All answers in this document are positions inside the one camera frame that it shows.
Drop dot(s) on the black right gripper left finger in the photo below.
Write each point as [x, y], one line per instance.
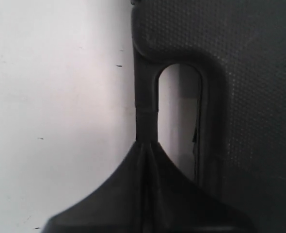
[117, 206]

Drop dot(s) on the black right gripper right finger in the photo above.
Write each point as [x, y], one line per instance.
[179, 206]

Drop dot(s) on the black plastic carrying case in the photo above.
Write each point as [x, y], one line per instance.
[239, 49]

